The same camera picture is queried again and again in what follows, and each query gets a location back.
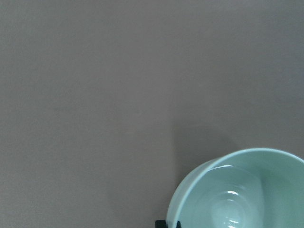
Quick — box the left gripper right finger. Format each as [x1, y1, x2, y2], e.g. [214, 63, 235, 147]
[176, 221, 181, 228]

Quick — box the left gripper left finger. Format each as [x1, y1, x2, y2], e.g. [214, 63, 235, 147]
[154, 220, 167, 228]

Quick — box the mint green bowl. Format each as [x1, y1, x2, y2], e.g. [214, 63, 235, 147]
[166, 148, 304, 228]

